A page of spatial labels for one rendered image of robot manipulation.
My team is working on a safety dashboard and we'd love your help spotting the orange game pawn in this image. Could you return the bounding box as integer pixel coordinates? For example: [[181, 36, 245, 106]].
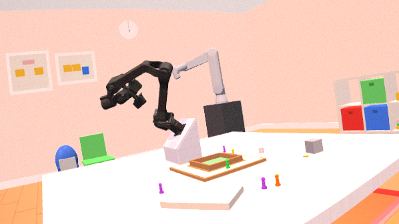
[[275, 174, 281, 187]]

